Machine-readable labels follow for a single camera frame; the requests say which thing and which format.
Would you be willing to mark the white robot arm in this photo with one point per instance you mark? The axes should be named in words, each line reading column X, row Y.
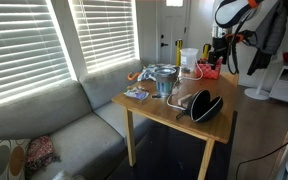
column 230, row 11

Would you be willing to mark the black glasses case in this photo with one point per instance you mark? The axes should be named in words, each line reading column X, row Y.
column 202, row 105

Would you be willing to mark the white door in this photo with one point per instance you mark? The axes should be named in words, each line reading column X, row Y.
column 172, row 30

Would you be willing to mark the white plastic container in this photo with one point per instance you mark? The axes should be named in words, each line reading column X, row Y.
column 189, row 58

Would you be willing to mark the light wooden furniture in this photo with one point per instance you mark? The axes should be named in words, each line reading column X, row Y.
column 284, row 153

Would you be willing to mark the wooden table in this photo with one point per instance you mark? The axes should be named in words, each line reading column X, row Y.
column 170, row 110

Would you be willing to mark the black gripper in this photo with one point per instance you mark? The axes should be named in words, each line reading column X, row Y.
column 221, row 45

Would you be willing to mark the narrow white window blind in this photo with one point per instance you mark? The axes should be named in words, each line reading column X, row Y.
column 107, row 33

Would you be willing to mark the grey sofa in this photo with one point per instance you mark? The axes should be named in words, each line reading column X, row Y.
column 67, row 133

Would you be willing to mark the dark grey jacket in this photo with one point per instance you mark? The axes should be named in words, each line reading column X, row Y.
column 272, row 30

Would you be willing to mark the white coat stand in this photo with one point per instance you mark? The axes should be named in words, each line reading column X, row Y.
column 258, row 91

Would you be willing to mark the purple white sticker pack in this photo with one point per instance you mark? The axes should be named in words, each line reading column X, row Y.
column 136, row 94

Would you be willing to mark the oval patterned cushion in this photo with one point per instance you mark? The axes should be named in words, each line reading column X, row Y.
column 4, row 160

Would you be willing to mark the red woven basket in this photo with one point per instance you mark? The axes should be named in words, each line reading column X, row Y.
column 210, row 71

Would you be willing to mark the dark rug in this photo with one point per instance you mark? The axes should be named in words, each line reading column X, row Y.
column 164, row 153

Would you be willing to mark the yellow post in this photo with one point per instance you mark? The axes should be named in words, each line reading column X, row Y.
column 206, row 50
column 179, row 51

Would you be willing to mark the red paisley cloth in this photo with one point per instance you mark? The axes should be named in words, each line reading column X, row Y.
column 39, row 151

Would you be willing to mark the wide white window blind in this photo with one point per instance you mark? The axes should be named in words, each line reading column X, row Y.
column 20, row 46

